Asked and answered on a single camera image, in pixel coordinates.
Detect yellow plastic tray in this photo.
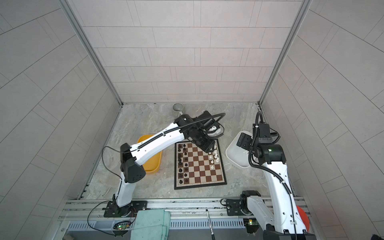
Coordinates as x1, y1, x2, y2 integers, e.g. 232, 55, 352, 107
143, 151, 162, 174

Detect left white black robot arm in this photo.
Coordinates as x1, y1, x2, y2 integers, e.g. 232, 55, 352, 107
103, 111, 226, 218

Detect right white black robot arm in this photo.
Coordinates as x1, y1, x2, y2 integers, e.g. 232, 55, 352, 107
237, 111, 316, 240

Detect white chess pieces on board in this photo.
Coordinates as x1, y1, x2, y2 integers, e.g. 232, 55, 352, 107
208, 144, 221, 170

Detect black chess pieces on board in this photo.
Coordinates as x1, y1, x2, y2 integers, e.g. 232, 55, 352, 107
177, 143, 189, 186

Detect white plastic tray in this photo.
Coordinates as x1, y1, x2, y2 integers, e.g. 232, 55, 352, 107
226, 131, 251, 169

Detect white ribbed ceramic cup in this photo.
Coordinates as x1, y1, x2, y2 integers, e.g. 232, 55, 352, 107
172, 103, 185, 118

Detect brown white chessboard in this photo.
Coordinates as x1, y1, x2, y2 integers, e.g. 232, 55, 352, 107
174, 140, 227, 190

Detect red plastic funnel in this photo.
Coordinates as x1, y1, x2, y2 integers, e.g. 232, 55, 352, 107
297, 206, 310, 232

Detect green cloth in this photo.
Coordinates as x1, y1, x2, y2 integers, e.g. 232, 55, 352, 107
131, 209, 171, 240

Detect black pen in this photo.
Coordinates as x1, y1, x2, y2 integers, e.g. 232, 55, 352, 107
206, 209, 216, 240

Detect aluminium rail frame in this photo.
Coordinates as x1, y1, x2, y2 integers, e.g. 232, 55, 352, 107
56, 196, 313, 240

